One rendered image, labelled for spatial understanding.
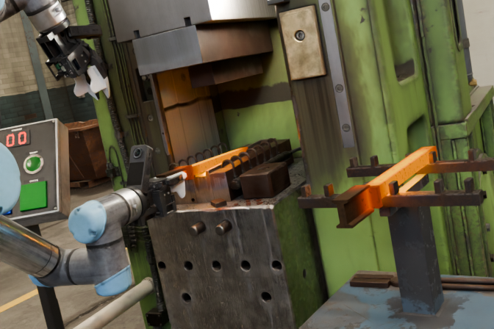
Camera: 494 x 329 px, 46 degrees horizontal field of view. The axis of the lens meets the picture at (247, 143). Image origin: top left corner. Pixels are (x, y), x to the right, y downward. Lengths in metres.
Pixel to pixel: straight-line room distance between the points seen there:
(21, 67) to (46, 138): 9.25
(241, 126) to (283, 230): 0.64
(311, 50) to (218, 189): 0.42
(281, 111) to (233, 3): 0.49
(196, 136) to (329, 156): 0.52
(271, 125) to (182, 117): 0.31
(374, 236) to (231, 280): 0.38
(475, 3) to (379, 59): 5.17
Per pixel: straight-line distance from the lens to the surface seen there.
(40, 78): 11.14
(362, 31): 1.45
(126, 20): 1.58
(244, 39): 1.67
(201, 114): 1.90
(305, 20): 1.46
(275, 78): 1.90
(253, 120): 1.96
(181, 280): 1.59
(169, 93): 1.77
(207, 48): 1.49
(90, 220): 1.16
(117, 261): 1.21
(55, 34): 1.38
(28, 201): 1.69
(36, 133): 1.76
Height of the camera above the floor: 1.25
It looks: 8 degrees down
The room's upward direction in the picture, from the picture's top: 11 degrees counter-clockwise
